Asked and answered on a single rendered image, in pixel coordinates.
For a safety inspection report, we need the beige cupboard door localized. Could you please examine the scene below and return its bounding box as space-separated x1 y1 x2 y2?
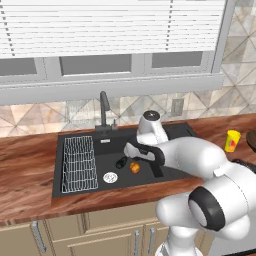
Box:
46 223 146 256
143 221 172 256
0 220 50 256

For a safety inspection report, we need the beige false drawer front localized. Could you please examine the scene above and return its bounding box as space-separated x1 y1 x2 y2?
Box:
81 201 161 232

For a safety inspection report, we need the yellow cup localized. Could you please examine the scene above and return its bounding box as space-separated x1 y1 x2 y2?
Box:
224 129 242 154

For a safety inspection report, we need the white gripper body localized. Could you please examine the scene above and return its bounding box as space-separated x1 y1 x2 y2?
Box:
123 141 142 160

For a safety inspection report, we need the dark brown bowl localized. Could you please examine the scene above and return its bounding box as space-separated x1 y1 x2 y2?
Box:
245 129 256 150

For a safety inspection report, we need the grey wall socket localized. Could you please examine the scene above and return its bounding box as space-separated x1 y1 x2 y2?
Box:
171 98 185 117

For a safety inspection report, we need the silver cupboard handle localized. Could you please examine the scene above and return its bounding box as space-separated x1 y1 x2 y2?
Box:
30 220 48 254
133 229 141 256
148 227 157 256

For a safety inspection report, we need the white window blind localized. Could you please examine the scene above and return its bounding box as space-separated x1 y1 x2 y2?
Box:
0 0 228 60

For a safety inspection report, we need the orange peach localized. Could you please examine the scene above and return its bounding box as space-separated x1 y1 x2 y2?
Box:
129 161 141 174

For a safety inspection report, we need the dark purple eggplant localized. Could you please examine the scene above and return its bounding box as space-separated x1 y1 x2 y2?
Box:
115 156 129 169

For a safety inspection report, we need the black sink tap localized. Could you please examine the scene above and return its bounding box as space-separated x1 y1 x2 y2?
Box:
95 90 120 133

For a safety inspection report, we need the grey window frame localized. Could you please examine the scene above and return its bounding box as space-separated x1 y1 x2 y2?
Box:
0 0 240 106

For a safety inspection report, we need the white wire dish rack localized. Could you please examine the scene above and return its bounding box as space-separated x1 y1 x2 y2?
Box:
60 135 100 194

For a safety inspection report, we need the black kitchen sink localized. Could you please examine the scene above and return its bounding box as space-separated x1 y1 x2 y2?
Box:
51 121 205 199

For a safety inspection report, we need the silver sink drain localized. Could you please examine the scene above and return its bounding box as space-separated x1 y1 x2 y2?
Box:
102 171 119 184

